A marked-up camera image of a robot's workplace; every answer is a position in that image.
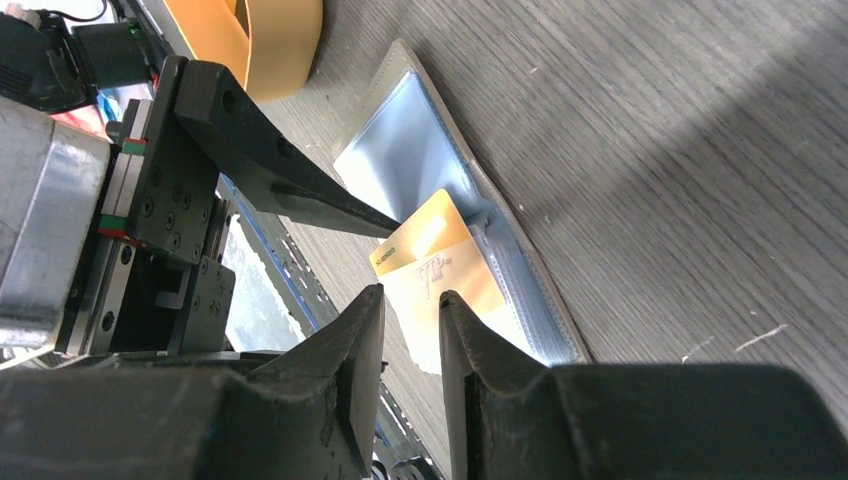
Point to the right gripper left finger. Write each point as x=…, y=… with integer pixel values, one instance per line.
x=309, y=413

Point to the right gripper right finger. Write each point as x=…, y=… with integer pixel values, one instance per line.
x=511, y=417

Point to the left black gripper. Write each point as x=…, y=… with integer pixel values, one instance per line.
x=112, y=247

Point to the orange oval tray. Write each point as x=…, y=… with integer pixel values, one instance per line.
x=268, y=45

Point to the grey card holder wallet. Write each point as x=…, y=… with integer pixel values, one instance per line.
x=402, y=146

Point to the gold credit card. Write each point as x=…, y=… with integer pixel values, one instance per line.
x=434, y=251

